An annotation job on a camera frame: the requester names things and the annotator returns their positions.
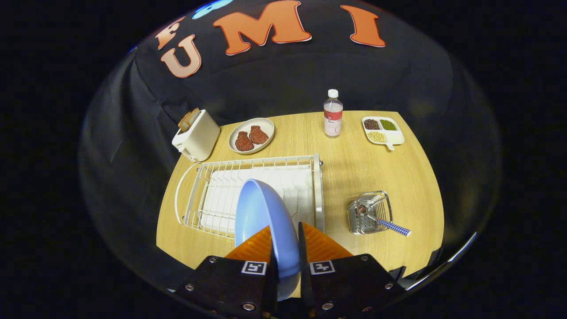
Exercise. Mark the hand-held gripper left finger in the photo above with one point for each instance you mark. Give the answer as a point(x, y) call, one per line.
point(230, 283)

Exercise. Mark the white toaster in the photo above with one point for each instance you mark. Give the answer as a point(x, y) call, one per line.
point(199, 137)

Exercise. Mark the yellow soybeans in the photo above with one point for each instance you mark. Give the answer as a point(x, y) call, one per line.
point(376, 137)

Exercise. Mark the metal basket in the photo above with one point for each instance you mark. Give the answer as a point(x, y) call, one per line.
point(361, 223)

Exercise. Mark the white drain tray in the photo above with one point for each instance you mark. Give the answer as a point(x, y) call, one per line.
point(221, 199)

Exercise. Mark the beige oval dish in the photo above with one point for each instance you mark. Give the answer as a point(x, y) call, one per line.
point(268, 125)

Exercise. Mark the white divided tray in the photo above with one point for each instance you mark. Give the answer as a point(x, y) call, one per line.
point(396, 137)

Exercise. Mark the dark red beans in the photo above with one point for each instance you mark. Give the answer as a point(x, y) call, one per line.
point(371, 124)

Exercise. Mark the green beans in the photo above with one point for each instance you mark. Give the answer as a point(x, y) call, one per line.
point(388, 125)

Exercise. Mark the brown meat piece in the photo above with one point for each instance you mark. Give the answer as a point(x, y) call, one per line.
point(244, 141)
point(258, 135)

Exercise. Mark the brown toast slice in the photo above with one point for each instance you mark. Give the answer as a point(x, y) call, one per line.
point(193, 116)
point(184, 122)

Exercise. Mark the black backdrop cloth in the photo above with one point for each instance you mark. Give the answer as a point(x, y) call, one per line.
point(274, 88)

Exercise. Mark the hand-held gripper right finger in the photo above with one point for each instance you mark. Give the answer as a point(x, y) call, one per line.
point(305, 257)

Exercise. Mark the clear bottle with red label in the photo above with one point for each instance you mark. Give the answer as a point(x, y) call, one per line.
point(333, 119)

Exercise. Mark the light blue plate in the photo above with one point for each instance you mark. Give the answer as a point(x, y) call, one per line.
point(261, 212)

